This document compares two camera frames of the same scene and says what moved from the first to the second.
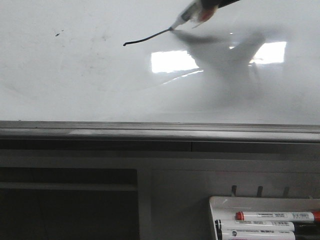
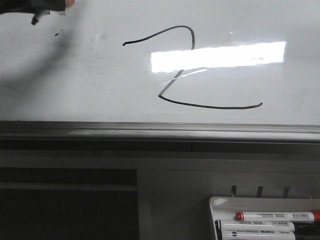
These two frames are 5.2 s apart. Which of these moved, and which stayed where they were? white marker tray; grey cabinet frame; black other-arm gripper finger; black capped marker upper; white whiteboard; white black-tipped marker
Moved: black other-arm gripper finger; white black-tipped marker
Stayed: white marker tray; grey cabinet frame; white whiteboard; black capped marker upper
